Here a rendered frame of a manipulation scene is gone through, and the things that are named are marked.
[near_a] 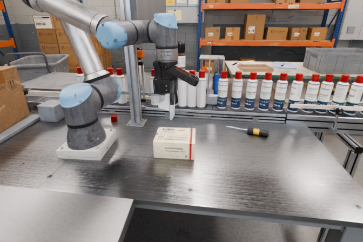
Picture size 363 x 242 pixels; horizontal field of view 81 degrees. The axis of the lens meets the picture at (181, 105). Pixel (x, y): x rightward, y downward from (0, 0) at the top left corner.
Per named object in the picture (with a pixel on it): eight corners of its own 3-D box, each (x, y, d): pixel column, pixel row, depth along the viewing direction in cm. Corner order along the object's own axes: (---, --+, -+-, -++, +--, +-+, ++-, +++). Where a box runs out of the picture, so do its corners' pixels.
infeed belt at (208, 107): (280, 114, 121) (281, 107, 120) (284, 120, 114) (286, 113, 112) (18, 100, 141) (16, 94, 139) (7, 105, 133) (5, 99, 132)
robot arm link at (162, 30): (158, 13, 75) (181, 13, 72) (160, 46, 79) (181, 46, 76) (146, 13, 68) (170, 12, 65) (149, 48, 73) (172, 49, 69)
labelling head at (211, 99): (221, 97, 134) (224, 55, 124) (222, 105, 122) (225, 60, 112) (199, 96, 136) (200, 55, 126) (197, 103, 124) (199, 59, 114)
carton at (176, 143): (195, 143, 95) (195, 128, 92) (194, 160, 84) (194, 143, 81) (159, 141, 96) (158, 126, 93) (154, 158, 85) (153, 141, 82)
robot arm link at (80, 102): (58, 123, 83) (48, 90, 78) (85, 109, 95) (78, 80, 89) (81, 128, 79) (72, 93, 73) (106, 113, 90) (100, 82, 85)
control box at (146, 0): (167, 31, 104) (166, -14, 97) (138, 32, 92) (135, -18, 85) (153, 30, 110) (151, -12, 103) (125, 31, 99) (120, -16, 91)
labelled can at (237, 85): (239, 106, 121) (243, 71, 113) (240, 110, 116) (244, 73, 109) (229, 106, 122) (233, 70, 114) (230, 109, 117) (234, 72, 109)
